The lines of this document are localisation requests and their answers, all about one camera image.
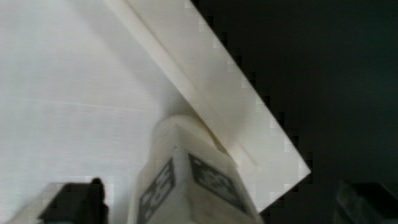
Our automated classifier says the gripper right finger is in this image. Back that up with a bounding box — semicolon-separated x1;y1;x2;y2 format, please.
334;180;398;224

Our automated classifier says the white square table top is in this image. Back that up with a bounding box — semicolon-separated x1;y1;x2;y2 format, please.
0;0;309;224

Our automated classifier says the white table leg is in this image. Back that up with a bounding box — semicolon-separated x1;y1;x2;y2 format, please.
128;115;265;224

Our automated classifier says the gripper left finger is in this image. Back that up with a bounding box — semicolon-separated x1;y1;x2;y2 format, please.
39;178;109;224

